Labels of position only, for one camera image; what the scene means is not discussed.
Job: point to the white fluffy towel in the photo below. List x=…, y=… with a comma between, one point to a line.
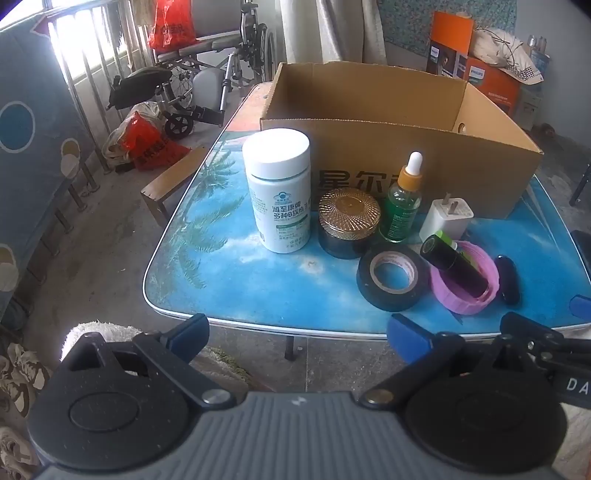
x=101, y=328

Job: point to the white charger plug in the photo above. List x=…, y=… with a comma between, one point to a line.
x=445, y=217

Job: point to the white supplement bottle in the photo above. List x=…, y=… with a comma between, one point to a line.
x=277, y=203

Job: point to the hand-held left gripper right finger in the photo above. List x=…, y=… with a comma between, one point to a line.
x=406, y=334

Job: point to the green dropper bottle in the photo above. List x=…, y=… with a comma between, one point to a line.
x=399, y=212

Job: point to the blue patterned wall cloth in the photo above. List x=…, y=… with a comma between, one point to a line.
x=406, y=23

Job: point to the white plastic bag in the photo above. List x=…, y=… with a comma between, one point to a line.
x=113, y=138

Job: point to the table leg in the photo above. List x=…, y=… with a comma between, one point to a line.
x=291, y=348

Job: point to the beige hat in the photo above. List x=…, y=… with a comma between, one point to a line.
x=508, y=50

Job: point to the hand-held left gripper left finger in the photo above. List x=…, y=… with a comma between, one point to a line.
x=190, y=333

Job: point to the dark jar with gold lid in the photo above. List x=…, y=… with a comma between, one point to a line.
x=348, y=207

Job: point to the black flashlight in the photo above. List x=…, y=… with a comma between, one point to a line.
x=461, y=272

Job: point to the black key fob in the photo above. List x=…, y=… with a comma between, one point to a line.
x=507, y=281

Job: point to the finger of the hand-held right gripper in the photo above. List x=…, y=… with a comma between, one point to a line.
x=531, y=334
x=581, y=307

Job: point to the wheelchair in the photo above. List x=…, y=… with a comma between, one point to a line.
x=210, y=45

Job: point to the beige sneaker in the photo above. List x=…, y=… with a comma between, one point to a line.
x=21, y=378
x=14, y=445

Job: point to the black tape roll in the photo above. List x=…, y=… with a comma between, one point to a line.
x=369, y=286

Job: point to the tall orange carton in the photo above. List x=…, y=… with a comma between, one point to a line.
x=450, y=32

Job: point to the grey printed bed sheet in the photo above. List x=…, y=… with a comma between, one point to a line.
x=27, y=138

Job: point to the red plastic bag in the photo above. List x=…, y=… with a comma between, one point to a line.
x=171, y=27
x=147, y=143

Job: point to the beige curtain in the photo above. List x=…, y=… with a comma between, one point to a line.
x=341, y=27

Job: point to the wooden stool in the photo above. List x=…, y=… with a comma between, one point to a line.
x=171, y=180

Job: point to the metal railing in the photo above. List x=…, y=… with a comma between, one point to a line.
x=79, y=87

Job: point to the large orange carton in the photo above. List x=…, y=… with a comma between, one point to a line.
x=494, y=87

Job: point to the brown cardboard box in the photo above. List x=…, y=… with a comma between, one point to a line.
x=369, y=138

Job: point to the pink plastic lid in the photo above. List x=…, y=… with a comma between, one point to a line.
x=455, y=302

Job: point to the black seat cushion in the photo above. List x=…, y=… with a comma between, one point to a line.
x=138, y=85

